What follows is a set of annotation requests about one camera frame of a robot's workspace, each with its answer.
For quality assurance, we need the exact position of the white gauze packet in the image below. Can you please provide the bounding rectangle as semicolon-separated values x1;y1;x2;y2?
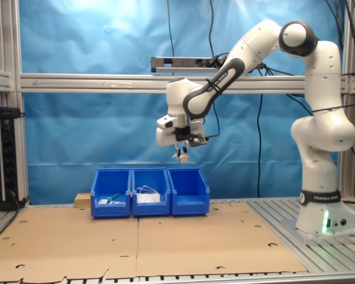
170;150;192;164

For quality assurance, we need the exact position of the pale surgical face mask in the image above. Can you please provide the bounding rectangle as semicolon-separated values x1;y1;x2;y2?
135;185;162;205

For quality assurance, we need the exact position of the blue plastic bin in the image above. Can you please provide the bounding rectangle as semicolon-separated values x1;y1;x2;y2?
131;167;172;218
90;168;133;220
167;167;211;217

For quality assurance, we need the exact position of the grey power strip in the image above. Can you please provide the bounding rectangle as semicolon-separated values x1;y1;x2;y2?
150;56;227;73

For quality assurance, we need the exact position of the aluminium cross beam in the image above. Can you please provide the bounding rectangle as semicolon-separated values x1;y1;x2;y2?
19;72;354;95

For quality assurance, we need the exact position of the brown cardboard sheet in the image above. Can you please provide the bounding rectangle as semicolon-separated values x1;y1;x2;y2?
135;201;308;279
0;204;140;283

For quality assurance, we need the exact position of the chipboard wood block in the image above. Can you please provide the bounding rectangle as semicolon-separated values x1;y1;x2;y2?
75;192;93;208

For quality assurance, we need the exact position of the black equipment rack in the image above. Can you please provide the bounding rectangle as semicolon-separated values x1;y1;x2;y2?
0;106;27;211

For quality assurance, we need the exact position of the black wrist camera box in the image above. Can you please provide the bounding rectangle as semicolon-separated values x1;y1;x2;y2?
174;125;209;148

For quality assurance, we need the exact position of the black camera cable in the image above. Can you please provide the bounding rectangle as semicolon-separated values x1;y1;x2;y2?
205;77;224;140

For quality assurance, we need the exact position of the black hanging cable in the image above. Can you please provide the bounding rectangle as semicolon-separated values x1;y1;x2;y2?
255;62;264;198
166;0;175;59
208;0;217;59

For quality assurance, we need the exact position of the aluminium frame post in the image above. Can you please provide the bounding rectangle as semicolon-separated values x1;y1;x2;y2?
339;0;355;199
0;0;29;208

